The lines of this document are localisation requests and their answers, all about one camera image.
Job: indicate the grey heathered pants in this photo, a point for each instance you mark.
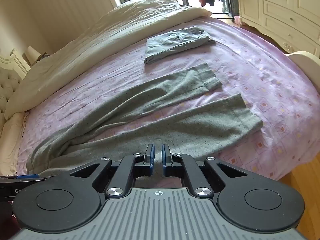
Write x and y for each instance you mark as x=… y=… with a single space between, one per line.
x=138 y=116

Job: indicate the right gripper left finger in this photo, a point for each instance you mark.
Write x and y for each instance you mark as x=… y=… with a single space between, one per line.
x=149 y=158

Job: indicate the bedside lamp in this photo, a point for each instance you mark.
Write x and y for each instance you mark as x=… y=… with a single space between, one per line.
x=32 y=55

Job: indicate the cream bed footboard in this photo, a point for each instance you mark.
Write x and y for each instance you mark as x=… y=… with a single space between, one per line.
x=309 y=64

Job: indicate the purple patterned bed sheet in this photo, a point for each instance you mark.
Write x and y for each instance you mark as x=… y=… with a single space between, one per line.
x=271 y=85

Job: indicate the cream pillow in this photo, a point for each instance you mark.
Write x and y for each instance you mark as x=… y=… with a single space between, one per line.
x=11 y=136

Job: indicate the folded grey-green pants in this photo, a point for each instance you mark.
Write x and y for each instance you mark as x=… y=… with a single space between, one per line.
x=176 y=41

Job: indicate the cream wardrobe with drawers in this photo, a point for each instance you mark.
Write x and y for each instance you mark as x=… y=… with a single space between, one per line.
x=293 y=24

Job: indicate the tufted cream headboard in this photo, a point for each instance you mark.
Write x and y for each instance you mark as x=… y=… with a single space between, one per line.
x=13 y=70

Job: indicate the cream duvet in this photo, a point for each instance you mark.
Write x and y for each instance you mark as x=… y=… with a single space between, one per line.
x=121 y=27

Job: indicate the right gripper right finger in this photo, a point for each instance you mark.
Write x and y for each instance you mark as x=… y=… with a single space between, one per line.
x=166 y=160

